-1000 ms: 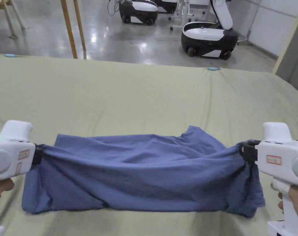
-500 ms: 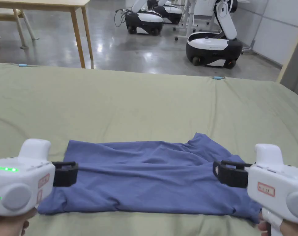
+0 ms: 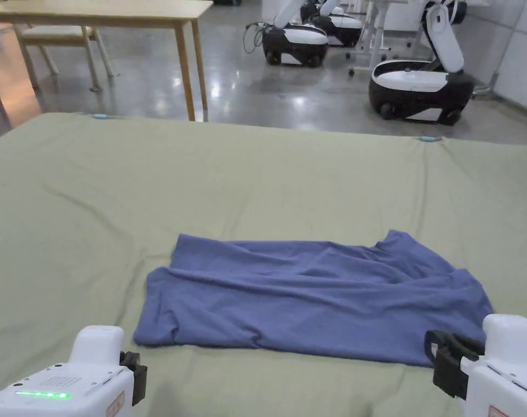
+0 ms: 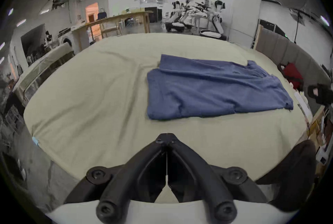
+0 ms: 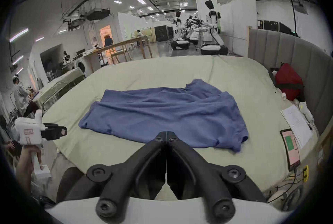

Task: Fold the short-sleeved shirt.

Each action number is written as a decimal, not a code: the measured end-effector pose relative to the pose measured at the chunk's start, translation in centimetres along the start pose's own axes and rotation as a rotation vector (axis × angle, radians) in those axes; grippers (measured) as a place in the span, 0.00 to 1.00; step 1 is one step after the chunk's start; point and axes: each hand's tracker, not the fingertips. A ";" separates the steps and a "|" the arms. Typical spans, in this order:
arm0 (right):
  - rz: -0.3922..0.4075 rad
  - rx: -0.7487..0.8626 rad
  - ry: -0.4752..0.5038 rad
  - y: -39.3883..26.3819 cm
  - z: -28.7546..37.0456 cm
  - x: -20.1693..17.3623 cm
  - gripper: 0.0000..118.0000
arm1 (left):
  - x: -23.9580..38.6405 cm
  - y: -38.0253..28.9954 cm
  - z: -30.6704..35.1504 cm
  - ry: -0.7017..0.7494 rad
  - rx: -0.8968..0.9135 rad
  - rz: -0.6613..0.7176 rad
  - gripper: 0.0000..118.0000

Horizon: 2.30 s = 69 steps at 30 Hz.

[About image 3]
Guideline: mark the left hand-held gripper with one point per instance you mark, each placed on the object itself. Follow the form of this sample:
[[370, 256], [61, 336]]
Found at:
[[50, 391]]

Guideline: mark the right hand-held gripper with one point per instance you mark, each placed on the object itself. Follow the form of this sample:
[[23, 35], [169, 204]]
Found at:
[[507, 373]]

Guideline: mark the blue shirt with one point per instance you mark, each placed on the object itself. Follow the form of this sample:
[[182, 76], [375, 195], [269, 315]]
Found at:
[[315, 299]]

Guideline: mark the bed with pale green sheet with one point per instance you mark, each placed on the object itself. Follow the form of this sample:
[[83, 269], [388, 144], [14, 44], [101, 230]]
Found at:
[[115, 195]]

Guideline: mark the light blue sheet clip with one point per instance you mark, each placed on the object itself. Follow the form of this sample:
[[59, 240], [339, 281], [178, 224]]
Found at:
[[428, 139], [99, 116]]

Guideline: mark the white and black wheeled robot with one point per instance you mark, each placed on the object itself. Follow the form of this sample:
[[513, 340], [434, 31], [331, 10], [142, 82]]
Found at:
[[420, 87], [341, 24], [296, 41]]

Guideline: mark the white desk on wheels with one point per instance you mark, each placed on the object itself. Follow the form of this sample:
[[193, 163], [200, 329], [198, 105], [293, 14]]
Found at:
[[373, 43]]

